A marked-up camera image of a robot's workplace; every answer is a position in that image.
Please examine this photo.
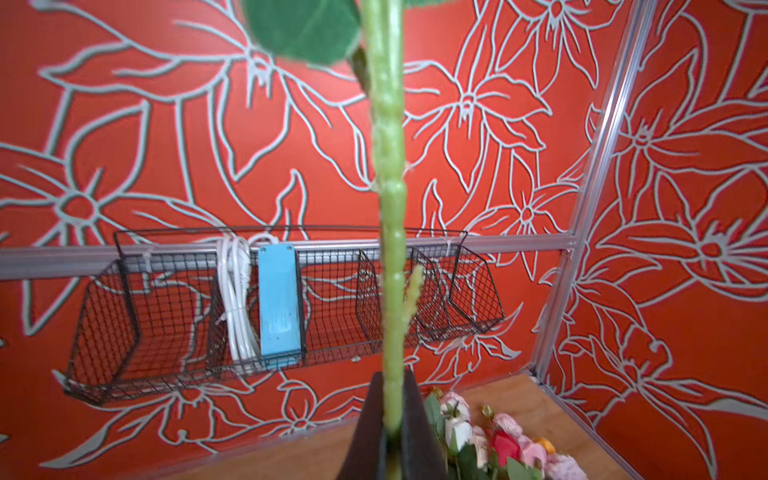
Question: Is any light blue power strip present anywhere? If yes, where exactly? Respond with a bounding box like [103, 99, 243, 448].
[257, 243, 302, 370]

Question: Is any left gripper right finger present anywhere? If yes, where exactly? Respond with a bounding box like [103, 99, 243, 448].
[400, 370, 448, 480]

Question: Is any white coiled cable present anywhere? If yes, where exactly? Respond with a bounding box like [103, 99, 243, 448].
[215, 232, 280, 364]

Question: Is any black wire wall basket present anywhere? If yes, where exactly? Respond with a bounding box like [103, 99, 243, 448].
[62, 226, 506, 406]

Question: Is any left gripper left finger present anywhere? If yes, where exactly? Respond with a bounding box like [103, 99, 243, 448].
[336, 372, 384, 480]

